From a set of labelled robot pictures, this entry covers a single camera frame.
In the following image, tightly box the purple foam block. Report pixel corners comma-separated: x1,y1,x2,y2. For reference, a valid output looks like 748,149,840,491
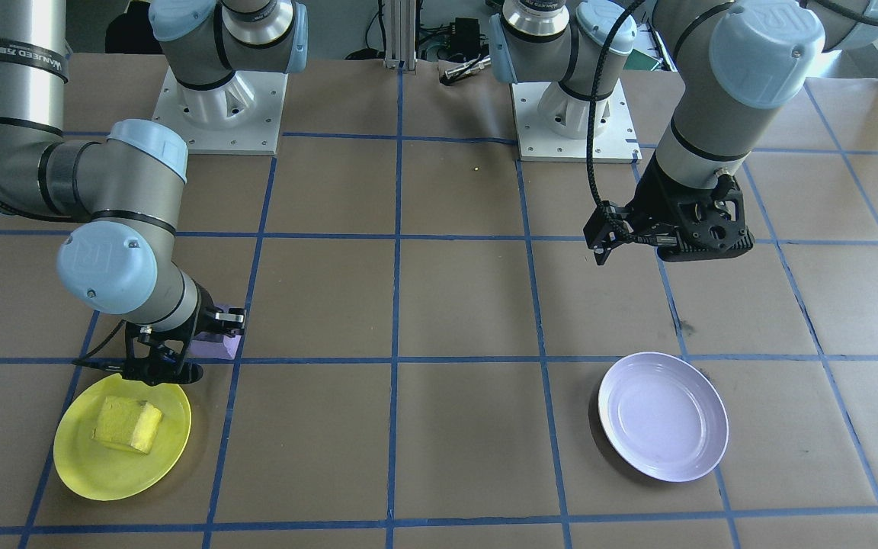
187,303,243,361

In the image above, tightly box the yellow foam block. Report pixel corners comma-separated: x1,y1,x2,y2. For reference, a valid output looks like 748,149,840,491
91,394,165,456

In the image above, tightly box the yellow plate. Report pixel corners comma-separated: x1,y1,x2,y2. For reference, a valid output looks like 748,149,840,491
53,379,193,502

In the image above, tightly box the purple plate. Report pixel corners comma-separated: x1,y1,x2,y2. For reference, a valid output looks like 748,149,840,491
598,352,730,483

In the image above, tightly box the silver metal tool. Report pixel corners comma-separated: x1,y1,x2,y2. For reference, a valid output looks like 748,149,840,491
443,55,493,85

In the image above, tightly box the black electronic device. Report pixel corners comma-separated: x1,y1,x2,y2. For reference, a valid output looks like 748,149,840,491
450,17,485,58

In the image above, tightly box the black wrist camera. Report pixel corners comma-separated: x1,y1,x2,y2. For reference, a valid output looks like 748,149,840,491
584,200,642,266
120,322,205,387

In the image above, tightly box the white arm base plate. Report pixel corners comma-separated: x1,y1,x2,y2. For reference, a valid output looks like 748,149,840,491
510,76,642,163
151,67,289,157

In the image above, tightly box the braided wrist camera cable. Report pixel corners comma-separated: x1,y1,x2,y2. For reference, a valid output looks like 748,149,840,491
585,0,649,230

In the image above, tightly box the upright aluminum profile post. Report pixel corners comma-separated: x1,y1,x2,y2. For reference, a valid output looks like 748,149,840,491
382,0,418,71

